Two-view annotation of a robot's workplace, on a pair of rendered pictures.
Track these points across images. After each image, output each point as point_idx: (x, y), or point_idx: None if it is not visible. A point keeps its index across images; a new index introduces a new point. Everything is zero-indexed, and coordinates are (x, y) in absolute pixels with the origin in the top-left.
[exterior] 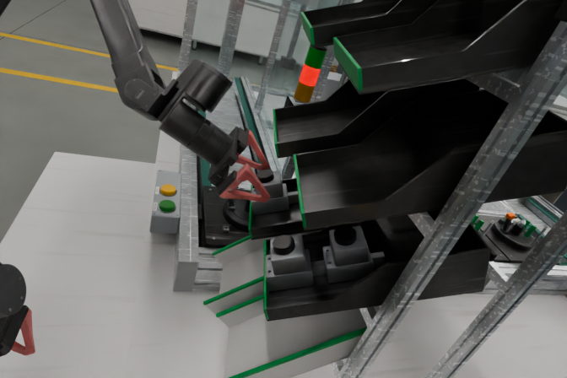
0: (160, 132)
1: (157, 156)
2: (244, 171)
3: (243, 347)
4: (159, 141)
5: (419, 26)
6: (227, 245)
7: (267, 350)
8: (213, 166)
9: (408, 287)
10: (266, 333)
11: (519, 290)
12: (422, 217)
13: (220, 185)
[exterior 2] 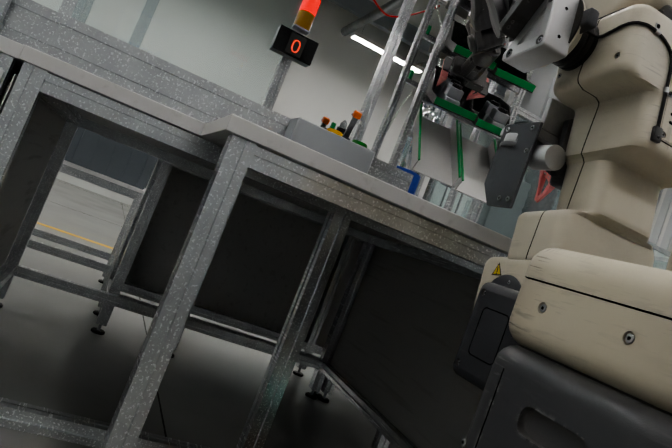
0: (95, 75)
1: (185, 114)
2: (488, 79)
3: (471, 188)
4: (132, 91)
5: None
6: (419, 150)
7: (477, 180)
8: (475, 80)
9: (517, 111)
10: (468, 177)
11: None
12: (515, 86)
13: (482, 90)
